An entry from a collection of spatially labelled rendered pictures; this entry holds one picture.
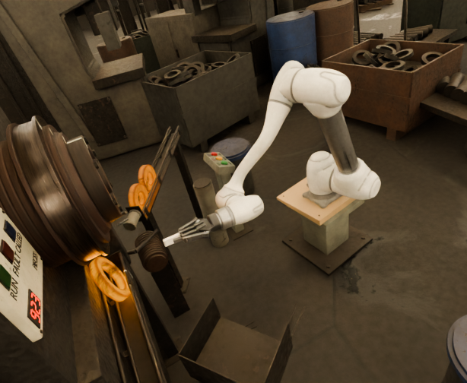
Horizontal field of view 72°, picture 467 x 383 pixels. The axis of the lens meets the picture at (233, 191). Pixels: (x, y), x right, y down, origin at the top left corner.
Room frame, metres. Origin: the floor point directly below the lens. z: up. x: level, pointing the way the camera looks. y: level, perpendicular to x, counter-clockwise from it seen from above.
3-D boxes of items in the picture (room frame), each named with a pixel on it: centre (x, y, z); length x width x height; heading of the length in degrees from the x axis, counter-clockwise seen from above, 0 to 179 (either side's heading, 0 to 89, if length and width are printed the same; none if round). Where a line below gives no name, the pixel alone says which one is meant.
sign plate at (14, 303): (0.54, 0.50, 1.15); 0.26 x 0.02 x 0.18; 19
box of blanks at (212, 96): (3.64, 0.11, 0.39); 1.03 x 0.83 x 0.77; 124
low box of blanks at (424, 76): (2.87, -1.65, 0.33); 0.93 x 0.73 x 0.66; 26
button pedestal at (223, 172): (1.78, 0.04, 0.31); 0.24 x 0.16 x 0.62; 19
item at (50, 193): (0.90, 0.51, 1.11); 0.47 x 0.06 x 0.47; 19
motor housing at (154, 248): (1.26, 0.49, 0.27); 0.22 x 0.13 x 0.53; 19
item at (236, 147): (2.23, -0.05, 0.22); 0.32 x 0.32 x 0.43
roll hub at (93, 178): (0.93, 0.41, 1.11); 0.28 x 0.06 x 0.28; 19
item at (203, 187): (1.69, 0.18, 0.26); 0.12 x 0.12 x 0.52
